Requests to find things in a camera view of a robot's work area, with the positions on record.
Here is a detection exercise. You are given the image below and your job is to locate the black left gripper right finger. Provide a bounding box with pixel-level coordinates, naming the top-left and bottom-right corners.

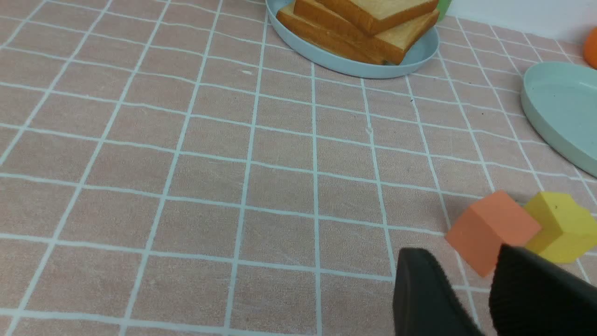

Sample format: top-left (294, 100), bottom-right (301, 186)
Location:
top-left (489, 244), bottom-right (597, 336)

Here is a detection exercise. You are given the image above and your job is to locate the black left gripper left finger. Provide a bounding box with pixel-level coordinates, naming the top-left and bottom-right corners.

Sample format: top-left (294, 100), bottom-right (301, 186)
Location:
top-left (393, 247), bottom-right (483, 336)

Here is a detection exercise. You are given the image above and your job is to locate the bread slice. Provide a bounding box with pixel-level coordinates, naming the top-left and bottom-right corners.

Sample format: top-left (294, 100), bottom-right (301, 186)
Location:
top-left (276, 2), bottom-right (386, 65)
top-left (319, 0), bottom-right (438, 35)
top-left (294, 0), bottom-right (439, 64)

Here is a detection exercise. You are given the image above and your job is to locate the yellow foam cube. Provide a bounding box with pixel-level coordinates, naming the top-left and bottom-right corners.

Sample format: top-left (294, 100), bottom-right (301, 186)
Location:
top-left (524, 191), bottom-right (597, 263)

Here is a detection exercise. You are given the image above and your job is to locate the orange foam cube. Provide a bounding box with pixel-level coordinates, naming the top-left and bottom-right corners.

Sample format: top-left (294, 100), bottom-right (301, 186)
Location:
top-left (445, 190), bottom-right (541, 277)

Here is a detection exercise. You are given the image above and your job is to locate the green centre plate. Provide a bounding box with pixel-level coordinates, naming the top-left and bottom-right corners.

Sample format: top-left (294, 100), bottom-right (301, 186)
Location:
top-left (520, 62), bottom-right (597, 176)

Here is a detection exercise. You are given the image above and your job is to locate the orange mandarin fruit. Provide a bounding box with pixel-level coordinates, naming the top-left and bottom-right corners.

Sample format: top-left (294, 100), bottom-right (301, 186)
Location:
top-left (583, 26), bottom-right (597, 70)

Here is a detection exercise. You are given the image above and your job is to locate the light blue left plate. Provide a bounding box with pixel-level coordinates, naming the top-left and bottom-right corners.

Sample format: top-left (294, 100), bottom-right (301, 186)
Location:
top-left (266, 0), bottom-right (440, 79)

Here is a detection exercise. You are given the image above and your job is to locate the pink checkered tablecloth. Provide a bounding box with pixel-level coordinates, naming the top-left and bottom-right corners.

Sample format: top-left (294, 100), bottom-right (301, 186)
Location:
top-left (0, 0), bottom-right (596, 336)

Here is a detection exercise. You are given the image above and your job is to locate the green foam cube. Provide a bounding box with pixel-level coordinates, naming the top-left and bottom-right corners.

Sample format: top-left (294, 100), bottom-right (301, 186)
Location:
top-left (437, 0), bottom-right (452, 21)

